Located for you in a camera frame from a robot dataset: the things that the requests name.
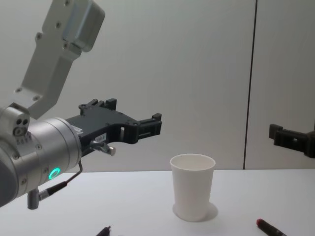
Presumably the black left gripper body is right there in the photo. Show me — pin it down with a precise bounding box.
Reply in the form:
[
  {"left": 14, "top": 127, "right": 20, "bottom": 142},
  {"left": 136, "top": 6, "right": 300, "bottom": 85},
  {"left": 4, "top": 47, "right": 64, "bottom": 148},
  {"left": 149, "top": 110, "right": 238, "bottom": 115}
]
[{"left": 65, "top": 109, "right": 135, "bottom": 157}]

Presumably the white paper cup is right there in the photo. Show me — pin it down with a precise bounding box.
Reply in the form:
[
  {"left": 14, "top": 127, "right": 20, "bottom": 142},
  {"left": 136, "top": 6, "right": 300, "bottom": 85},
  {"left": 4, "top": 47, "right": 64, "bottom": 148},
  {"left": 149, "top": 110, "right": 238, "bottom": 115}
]
[{"left": 169, "top": 153, "right": 217, "bottom": 215}]

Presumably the black marker with red end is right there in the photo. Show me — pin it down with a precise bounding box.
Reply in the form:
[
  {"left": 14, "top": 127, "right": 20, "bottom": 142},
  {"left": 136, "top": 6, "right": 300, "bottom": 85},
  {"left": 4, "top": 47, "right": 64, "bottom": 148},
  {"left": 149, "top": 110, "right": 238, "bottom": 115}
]
[{"left": 255, "top": 218, "right": 288, "bottom": 236}]

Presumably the black marker pen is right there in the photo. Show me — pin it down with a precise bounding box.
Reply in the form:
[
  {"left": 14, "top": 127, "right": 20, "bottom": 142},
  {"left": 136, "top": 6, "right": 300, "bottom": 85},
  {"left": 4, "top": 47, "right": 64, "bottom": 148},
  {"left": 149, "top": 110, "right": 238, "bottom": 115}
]
[{"left": 95, "top": 226, "right": 112, "bottom": 236}]

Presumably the thin dark gripper cable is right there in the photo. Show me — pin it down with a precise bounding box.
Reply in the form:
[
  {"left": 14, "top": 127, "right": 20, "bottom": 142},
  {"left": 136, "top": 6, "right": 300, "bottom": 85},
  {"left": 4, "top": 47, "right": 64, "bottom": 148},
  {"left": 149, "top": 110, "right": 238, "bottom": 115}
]
[{"left": 39, "top": 140, "right": 117, "bottom": 197}]

